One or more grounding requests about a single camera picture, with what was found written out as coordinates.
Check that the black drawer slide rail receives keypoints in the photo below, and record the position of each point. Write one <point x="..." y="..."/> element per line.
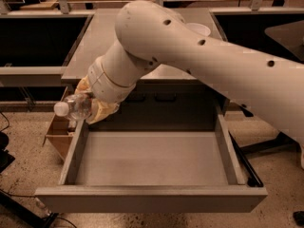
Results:
<point x="252" y="178"/>

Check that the open grey top drawer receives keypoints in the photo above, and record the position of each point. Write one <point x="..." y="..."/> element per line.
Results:
<point x="152" y="172"/>

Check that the black left drawer handle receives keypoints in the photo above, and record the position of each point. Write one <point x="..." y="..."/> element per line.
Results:
<point x="135" y="98"/>

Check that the clear plastic water bottle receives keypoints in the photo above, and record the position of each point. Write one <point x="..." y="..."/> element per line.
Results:
<point x="75" y="107"/>

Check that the white ceramic bowl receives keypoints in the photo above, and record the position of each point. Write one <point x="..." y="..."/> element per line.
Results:
<point x="198" y="30"/>

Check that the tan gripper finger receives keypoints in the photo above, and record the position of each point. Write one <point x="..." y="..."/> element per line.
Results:
<point x="83" y="87"/>
<point x="101" y="110"/>

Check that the black round table top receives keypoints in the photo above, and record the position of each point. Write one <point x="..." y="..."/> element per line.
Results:
<point x="290" y="36"/>

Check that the black stand leg right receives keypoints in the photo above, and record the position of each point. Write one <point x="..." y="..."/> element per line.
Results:
<point x="280" y="140"/>

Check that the black drawer handle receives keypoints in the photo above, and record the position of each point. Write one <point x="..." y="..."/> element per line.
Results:
<point x="165" y="98"/>
<point x="135" y="98"/>

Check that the black stand base left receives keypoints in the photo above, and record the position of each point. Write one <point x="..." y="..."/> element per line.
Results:
<point x="10" y="204"/>

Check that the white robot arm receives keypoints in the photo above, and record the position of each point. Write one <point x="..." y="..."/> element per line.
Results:
<point x="149" y="35"/>

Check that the grey cabinet with top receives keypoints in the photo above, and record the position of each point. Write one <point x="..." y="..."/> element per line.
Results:
<point x="197" y="108"/>

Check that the black right drawer handle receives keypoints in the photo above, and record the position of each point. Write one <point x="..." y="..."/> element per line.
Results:
<point x="165" y="98"/>

